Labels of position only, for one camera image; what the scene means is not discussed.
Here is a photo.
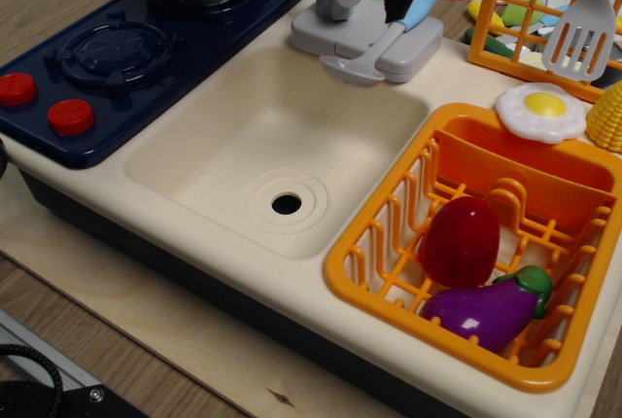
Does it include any grey spoon blue handle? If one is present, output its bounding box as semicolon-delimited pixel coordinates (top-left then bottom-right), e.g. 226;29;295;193
319;0;437;87

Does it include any grey toy faucet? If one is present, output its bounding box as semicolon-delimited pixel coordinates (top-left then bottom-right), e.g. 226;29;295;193
292;0;443;83

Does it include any small yellow corn piece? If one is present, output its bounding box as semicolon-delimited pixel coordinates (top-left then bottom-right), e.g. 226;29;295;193
466;0;506;28

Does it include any green toy cucumber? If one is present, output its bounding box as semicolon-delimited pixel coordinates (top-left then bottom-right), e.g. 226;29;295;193
463;28;514;59

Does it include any light green toy food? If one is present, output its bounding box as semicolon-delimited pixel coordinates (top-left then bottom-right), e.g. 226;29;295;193
501;0;543;27

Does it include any orange utensil holder rack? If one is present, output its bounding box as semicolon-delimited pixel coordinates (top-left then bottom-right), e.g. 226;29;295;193
467;0;621;102

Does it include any grey slotted spatula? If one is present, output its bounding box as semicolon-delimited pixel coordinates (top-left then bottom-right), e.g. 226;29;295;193
542;0;617;82

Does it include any navy blue toy stove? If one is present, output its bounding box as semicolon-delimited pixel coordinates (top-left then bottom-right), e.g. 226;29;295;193
1;0;300;169

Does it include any toy fried egg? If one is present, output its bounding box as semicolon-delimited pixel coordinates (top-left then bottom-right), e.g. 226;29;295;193
496;83;587;145

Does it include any cream toy kitchen sink unit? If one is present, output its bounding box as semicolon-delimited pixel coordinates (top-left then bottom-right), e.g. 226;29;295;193
1;0;621;417

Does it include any yellow toy corn cob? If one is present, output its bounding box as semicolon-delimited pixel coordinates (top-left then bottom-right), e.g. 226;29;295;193
586;82;622;153

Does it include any red stove knob right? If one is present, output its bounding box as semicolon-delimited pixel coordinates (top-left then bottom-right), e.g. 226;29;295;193
48;99;95;136

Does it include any red stove knob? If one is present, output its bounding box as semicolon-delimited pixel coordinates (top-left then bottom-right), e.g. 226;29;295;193
48;99;95;136
0;73;38;107

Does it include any red toy pepper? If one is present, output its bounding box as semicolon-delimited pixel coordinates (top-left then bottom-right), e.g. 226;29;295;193
418;196;501;289

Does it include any orange dish rack basket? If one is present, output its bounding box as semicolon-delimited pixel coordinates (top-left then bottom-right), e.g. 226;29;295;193
324;103;621;393

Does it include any red stove knob left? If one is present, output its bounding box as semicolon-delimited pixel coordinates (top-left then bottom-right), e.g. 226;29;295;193
0;73;38;107

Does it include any purple toy eggplant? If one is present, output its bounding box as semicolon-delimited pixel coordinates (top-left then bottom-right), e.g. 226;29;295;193
420;265;553;353

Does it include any black braided cable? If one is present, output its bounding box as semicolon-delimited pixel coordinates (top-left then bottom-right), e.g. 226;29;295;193
0;343;64;418

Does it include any black bracket with screw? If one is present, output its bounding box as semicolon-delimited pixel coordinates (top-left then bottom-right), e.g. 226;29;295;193
56;384;148;418

